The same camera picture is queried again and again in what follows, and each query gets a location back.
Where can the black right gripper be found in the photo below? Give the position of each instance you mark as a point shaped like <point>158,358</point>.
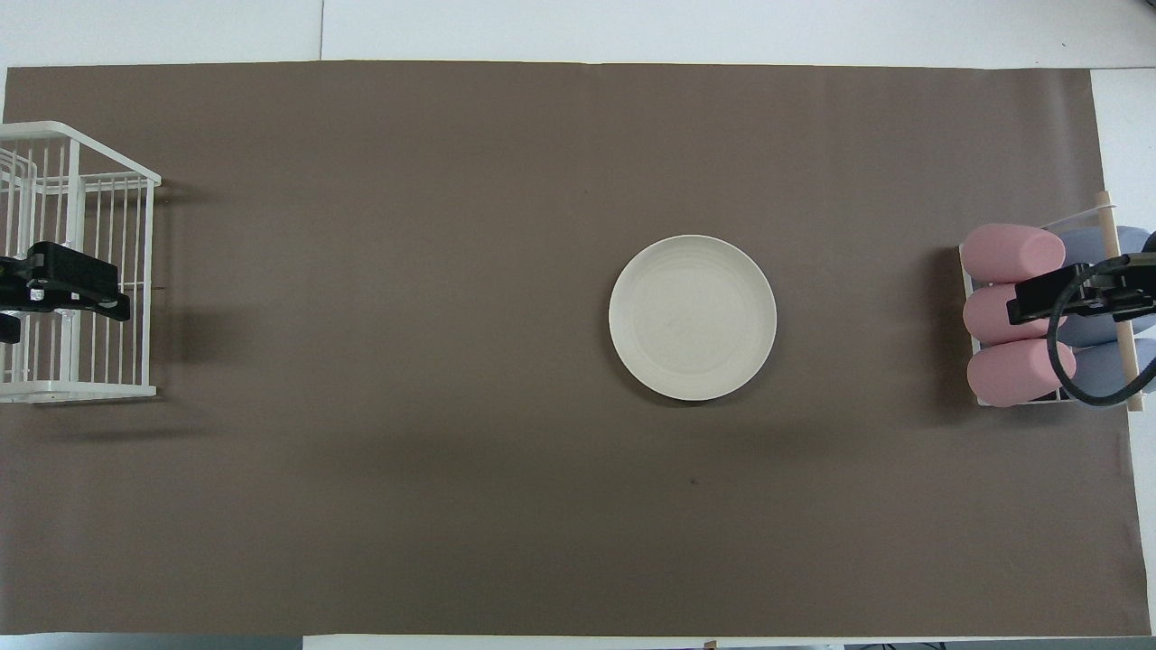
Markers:
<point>1120,293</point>

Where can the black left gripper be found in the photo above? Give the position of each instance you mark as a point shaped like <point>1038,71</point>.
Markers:
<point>18,280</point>

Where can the round cream plate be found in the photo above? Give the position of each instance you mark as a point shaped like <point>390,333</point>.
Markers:
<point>692,318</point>

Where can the pink plastic cup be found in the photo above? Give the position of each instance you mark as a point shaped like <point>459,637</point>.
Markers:
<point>1011,372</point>
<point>1002,253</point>
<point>989,316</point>

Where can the white cup rack wooden bar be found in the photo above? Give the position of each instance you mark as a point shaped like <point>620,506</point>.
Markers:
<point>1126,352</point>

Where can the brown paper table mat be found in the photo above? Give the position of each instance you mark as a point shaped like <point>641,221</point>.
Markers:
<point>452,361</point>

